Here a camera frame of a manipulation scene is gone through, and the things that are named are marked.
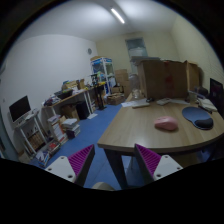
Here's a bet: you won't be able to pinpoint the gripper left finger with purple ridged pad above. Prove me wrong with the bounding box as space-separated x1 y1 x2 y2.
45 144 96 187

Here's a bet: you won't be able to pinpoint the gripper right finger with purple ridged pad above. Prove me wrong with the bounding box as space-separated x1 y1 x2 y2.
134 143 184 184

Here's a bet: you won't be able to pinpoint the pink computer mouse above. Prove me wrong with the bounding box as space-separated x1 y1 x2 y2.
154 116 178 131

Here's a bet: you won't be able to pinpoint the blue mouse pad black rest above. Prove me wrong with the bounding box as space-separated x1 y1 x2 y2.
182 107 214 130

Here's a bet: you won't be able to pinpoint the wooden table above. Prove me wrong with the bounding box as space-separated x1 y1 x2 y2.
97 102 224 189

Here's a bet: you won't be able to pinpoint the stack of books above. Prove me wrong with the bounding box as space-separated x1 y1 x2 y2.
62 118 80 139

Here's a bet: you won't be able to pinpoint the white small desk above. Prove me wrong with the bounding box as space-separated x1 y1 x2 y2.
15 113 47 156

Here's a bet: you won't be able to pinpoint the long cluttered wooden desk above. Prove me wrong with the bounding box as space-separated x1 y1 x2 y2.
42 83 105 115

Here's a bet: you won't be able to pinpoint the white remote control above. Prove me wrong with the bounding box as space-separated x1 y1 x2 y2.
156 98 171 106

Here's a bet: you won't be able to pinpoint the cardboard boxes on floor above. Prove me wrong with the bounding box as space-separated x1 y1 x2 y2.
107 93 125 105

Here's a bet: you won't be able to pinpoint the black computer monitor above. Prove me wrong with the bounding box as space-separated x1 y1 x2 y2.
9 96 31 122

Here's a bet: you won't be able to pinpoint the large cardboard box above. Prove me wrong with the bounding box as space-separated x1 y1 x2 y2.
137 60 200 99

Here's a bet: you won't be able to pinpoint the black monitor right edge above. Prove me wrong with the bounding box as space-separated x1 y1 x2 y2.
210 79 224 117

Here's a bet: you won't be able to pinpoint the ceiling fluorescent light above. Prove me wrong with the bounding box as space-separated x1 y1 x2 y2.
111 8 125 24

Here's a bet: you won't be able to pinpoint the round wall clock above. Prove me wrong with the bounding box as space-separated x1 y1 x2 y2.
87 48 92 55

